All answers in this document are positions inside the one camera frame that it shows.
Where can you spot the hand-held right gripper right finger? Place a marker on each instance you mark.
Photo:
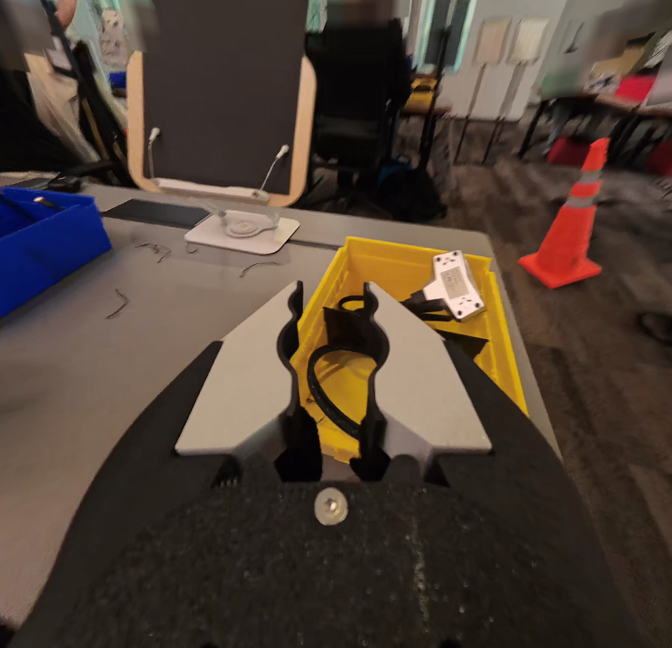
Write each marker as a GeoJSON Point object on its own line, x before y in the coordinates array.
{"type": "Point", "coordinates": [430, 396]}

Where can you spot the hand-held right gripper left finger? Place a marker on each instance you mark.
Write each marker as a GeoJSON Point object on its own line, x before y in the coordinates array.
{"type": "Point", "coordinates": [241, 396]}

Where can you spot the black hdmi switch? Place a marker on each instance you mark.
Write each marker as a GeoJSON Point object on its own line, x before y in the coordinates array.
{"type": "Point", "coordinates": [454, 285]}

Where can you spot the yellow plastic bin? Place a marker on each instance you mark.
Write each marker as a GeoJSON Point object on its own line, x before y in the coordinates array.
{"type": "Point", "coordinates": [399, 270]}

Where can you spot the blue plastic bin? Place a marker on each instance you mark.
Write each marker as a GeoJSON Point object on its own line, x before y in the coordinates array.
{"type": "Point", "coordinates": [47, 238]}

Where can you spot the black bin divider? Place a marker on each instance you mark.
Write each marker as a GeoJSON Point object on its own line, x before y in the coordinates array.
{"type": "Point", "coordinates": [467, 343]}

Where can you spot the long wavy black thread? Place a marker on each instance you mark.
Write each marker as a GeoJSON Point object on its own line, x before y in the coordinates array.
{"type": "Point", "coordinates": [257, 264]}

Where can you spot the bent black thread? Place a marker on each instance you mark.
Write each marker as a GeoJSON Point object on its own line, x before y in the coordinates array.
{"type": "Point", "coordinates": [123, 304]}

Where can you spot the tangled black thread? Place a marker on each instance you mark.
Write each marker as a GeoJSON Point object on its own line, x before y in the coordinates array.
{"type": "Point", "coordinates": [157, 251]}

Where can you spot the orange traffic cone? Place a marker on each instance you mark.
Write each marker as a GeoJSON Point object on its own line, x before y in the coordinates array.
{"type": "Point", "coordinates": [567, 238]}

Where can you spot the red bag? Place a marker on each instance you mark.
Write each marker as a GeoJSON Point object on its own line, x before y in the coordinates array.
{"type": "Point", "coordinates": [659, 165]}
{"type": "Point", "coordinates": [569, 152]}

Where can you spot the black office chair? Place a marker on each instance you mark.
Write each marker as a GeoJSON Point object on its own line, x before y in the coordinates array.
{"type": "Point", "coordinates": [357, 107]}

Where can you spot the wooden-framed black book stand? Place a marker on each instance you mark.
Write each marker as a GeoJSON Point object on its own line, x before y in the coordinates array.
{"type": "Point", "coordinates": [225, 81]}

